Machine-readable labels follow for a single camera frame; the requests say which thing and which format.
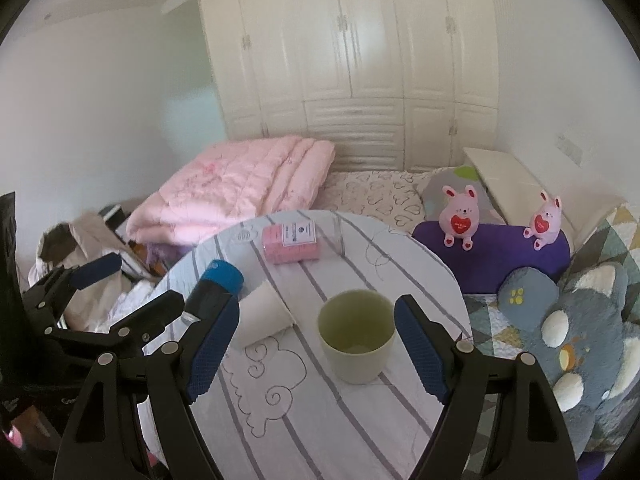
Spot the beige bag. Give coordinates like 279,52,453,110
37,211,156,331

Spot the dark blue bottle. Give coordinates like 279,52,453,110
182,259,245,323

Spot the pink bunny plush toy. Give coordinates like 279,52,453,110
439,184,479,251
523,190,564,252

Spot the cream white wardrobe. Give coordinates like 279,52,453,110
196,0,501,173

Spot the pale green cup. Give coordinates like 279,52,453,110
318,289,398,386

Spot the folded pink quilt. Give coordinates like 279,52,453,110
125,135,336,247

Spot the small grey plush cushion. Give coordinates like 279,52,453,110
496,266,561,331

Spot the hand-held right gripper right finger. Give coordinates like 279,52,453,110
394,294,581,480

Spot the purple pillow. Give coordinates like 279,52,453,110
411,220,572,295

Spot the grey pillow with green spots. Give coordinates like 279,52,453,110
416,166,506,226

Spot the white headboard panel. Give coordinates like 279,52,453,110
462,146,626,251

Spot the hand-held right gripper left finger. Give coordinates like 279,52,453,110
52,292,242,480

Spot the heart print bed sheet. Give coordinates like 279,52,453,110
317,169,433,233

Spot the white crumpled cloth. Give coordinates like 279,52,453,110
107,280,161,333

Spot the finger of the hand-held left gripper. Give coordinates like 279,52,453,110
22,252,124,323
109,289,186,347

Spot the pink box with label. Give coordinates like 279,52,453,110
262,221,322,264

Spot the patchwork triangle quilt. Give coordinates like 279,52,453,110
460,204,640,461

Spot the large grey flower plush cushion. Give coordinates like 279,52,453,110
540,260,640,453

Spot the clear plastic container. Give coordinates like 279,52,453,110
307,211,347,261

